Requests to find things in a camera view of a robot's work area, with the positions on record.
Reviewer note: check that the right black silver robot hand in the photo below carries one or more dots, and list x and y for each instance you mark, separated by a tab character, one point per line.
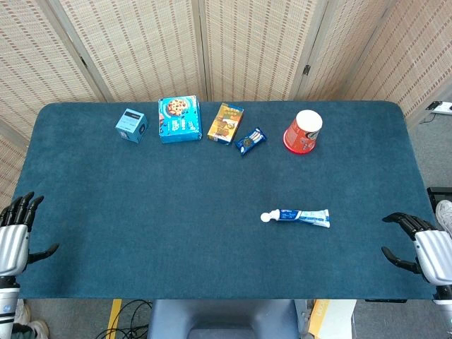
436	254

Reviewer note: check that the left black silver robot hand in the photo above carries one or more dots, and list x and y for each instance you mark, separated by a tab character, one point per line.
14	243

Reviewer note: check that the white blue toothpaste tube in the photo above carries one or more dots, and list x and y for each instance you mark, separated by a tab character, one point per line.
303	216

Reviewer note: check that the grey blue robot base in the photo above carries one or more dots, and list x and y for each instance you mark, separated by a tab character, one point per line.
219	318

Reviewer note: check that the white shoe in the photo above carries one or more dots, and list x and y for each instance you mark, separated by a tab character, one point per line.
39	328
445	213

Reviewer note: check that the black box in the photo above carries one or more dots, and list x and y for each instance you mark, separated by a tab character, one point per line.
438	193

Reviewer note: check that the yellow floor tape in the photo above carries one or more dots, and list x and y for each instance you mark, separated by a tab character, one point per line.
113	318

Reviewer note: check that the yellow white cardboard box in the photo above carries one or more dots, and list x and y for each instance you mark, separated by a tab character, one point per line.
328	319

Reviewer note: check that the white power strip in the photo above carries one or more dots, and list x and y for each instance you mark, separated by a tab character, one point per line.
441	107

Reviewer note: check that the small light blue box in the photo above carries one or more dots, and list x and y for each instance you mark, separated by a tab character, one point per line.
130	123

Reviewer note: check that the red instant noodle cup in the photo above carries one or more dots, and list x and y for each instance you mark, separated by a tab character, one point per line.
302	136

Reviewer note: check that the blue table cloth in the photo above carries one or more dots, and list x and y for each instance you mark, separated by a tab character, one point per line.
197	212

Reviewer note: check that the dark screen hinge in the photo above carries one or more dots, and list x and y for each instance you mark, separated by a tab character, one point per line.
306	69
83	61

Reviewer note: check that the blue cookie box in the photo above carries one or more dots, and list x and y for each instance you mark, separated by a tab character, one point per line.
180	120

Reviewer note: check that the dark blue cookie packet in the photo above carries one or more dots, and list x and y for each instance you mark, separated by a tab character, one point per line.
250	141

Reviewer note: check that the woven folding screen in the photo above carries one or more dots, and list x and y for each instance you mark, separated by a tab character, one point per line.
148	46

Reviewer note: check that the orange yellow cracker box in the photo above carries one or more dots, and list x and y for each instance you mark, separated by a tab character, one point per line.
226	123

